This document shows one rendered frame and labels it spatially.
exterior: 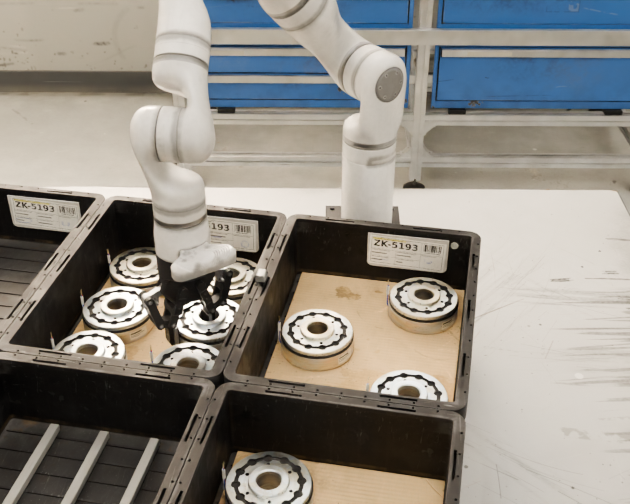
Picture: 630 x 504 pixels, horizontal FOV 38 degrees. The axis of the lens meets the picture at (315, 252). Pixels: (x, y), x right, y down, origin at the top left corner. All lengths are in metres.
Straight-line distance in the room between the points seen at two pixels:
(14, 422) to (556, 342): 0.87
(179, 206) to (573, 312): 0.78
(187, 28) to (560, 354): 0.81
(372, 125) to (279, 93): 1.72
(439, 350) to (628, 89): 2.15
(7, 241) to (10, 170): 2.05
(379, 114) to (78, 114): 2.67
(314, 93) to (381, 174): 1.66
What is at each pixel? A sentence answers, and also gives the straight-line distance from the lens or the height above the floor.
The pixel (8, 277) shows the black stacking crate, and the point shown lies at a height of 0.83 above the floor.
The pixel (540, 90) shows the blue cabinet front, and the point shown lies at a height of 0.39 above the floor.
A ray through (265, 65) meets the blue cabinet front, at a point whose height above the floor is 0.48.
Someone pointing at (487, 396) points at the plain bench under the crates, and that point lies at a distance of 1.48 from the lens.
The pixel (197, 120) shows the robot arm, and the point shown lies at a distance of 1.14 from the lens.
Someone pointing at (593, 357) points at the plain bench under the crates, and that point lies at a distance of 1.59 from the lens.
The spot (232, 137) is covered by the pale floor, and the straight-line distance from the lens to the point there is 3.77.
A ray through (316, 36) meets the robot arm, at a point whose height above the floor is 1.19.
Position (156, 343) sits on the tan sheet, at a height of 0.83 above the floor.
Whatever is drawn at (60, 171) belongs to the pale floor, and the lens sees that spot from 3.63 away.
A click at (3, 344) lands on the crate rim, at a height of 0.93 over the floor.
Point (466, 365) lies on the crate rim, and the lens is 1.17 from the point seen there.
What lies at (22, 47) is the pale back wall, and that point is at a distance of 4.28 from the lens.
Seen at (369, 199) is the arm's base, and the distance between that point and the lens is 1.60.
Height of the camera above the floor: 1.68
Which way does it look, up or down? 34 degrees down
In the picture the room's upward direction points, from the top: straight up
